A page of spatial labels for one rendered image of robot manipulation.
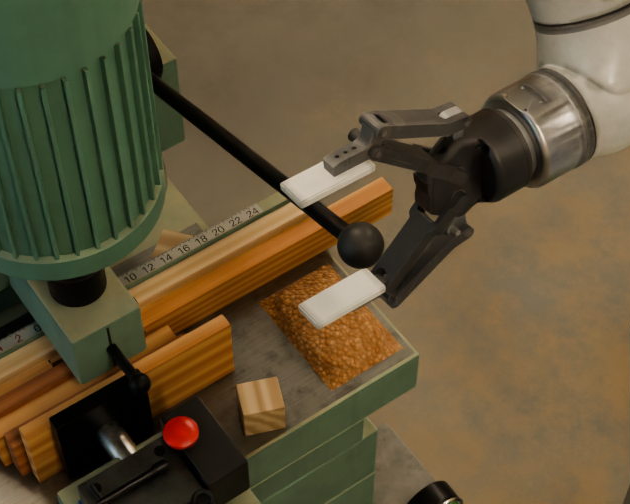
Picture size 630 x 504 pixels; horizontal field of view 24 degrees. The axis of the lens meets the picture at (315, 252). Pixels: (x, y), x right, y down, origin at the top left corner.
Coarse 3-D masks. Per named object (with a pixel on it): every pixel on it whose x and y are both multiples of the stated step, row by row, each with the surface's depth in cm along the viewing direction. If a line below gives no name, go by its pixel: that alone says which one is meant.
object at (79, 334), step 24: (24, 288) 132; (48, 288) 129; (120, 288) 129; (48, 312) 128; (72, 312) 127; (96, 312) 127; (120, 312) 127; (48, 336) 133; (72, 336) 126; (96, 336) 127; (120, 336) 129; (144, 336) 131; (72, 360) 128; (96, 360) 129
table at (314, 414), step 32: (320, 256) 148; (256, 320) 143; (384, 320) 143; (256, 352) 141; (288, 352) 141; (416, 352) 141; (224, 384) 138; (288, 384) 138; (320, 384) 138; (352, 384) 138; (384, 384) 140; (160, 416) 136; (224, 416) 136; (288, 416) 136; (320, 416) 137; (352, 416) 141; (256, 448) 134; (288, 448) 137; (0, 480) 132; (32, 480) 132; (64, 480) 132; (256, 480) 138
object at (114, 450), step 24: (120, 384) 127; (72, 408) 126; (96, 408) 126; (120, 408) 129; (144, 408) 131; (72, 432) 127; (96, 432) 129; (120, 432) 128; (144, 432) 134; (72, 456) 129; (96, 456) 132; (120, 456) 127
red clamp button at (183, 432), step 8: (184, 416) 122; (168, 424) 122; (176, 424) 122; (184, 424) 122; (192, 424) 122; (168, 432) 121; (176, 432) 121; (184, 432) 121; (192, 432) 121; (168, 440) 121; (176, 440) 121; (184, 440) 121; (192, 440) 121; (176, 448) 121; (184, 448) 121
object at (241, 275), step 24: (360, 192) 148; (384, 192) 148; (360, 216) 148; (384, 216) 151; (288, 240) 144; (312, 240) 145; (336, 240) 148; (240, 264) 142; (264, 264) 143; (288, 264) 146; (192, 288) 140; (216, 288) 141; (240, 288) 143; (144, 312) 139; (168, 312) 139; (192, 312) 141
